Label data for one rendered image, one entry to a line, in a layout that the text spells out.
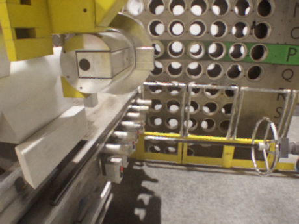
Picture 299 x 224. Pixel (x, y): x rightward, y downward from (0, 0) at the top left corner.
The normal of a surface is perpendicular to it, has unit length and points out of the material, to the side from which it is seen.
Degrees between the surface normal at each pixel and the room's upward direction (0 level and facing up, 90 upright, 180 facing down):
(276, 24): 90
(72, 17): 90
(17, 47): 90
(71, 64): 90
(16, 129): 68
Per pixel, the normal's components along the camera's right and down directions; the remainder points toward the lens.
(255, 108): -0.16, 0.37
